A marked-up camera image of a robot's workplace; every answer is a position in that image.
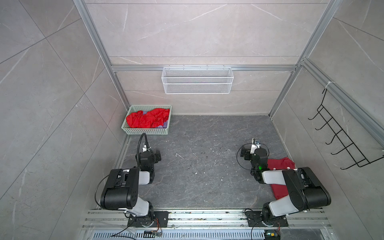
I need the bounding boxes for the white wire mesh wall basket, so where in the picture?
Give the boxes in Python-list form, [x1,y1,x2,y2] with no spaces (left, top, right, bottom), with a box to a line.
[162,67,234,95]

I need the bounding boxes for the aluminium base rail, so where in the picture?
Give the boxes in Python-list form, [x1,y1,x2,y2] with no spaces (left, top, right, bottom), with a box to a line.
[77,209,337,240]

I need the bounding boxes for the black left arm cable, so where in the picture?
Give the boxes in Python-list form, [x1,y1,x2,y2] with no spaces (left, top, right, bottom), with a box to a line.
[94,132,151,211]

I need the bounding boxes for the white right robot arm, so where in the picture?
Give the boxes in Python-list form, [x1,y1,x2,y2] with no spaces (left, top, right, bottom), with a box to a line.
[236,142,332,226]

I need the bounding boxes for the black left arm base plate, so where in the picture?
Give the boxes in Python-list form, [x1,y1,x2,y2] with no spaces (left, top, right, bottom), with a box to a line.
[128,211,169,228]

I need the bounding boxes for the dark red printed t-shirt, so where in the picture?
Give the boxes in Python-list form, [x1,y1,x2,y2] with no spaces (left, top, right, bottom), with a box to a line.
[268,157,296,200]

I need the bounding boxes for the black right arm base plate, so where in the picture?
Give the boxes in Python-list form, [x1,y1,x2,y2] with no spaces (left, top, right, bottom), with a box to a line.
[244,209,289,227]

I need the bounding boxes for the green circuit board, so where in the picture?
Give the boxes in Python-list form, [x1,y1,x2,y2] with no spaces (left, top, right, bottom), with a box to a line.
[264,230,281,240]

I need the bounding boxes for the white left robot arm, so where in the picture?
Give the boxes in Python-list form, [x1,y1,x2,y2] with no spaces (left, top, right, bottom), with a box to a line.
[100,151,161,221]

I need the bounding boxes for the black wire wall hook rack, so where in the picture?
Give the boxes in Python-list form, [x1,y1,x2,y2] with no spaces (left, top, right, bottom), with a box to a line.
[308,89,384,171]

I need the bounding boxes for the bright red t-shirt in basket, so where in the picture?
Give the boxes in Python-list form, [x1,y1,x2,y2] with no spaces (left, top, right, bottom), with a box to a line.
[126,108,171,129]

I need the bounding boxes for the light green perforated plastic basket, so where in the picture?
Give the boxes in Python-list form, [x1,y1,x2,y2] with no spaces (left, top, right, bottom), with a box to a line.
[121,105,172,135]

